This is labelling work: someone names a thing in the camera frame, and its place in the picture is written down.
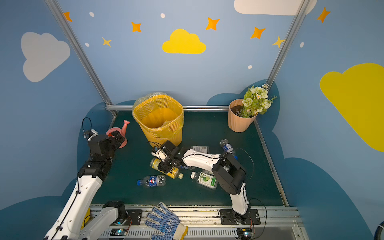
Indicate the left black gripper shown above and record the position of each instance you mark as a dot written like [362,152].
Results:
[115,138]

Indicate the yellow label tea bottle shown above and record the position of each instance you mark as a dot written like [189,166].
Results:
[166,169]

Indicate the lime label bottle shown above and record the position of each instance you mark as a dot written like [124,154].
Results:
[205,180]

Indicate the blue cap clear bottle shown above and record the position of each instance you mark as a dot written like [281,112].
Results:
[227,147]

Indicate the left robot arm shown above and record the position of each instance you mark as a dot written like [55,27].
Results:
[89,179]

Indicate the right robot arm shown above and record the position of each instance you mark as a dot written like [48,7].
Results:
[231,175]

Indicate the yellow slatted waste bin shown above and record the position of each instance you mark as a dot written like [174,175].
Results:
[159,129]

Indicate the clear yellow bin liner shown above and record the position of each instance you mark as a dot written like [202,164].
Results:
[147,100]

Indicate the pink plastic watering can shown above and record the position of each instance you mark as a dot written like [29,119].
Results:
[119,133]

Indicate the grey label clear bottle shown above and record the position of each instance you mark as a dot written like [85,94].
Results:
[201,149]

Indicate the pepsi blue label bottle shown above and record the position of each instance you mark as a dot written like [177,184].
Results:
[152,181]

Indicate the peach ribbed flower pot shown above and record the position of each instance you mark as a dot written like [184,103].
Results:
[236,123]

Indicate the blue dotted work glove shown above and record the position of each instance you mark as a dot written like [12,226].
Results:
[168,224]

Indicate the left green circuit board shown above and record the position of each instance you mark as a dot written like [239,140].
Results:
[118,232]

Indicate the green circuit board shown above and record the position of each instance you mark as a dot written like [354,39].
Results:
[244,233]
[118,232]

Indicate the white green artificial flowers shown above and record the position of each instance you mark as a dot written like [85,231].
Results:
[256,101]

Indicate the right green circuit board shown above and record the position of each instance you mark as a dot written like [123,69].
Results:
[244,233]

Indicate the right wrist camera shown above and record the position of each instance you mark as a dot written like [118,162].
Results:
[159,153]

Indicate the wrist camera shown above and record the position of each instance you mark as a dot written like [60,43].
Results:
[88,135]
[159,153]

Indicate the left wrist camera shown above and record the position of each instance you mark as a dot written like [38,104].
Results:
[88,135]

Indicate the aluminium frame rail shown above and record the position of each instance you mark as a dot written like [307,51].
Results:
[186,108]

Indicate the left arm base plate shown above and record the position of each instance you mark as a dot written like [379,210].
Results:
[133,217]

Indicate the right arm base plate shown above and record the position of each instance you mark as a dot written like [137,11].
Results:
[230,217]

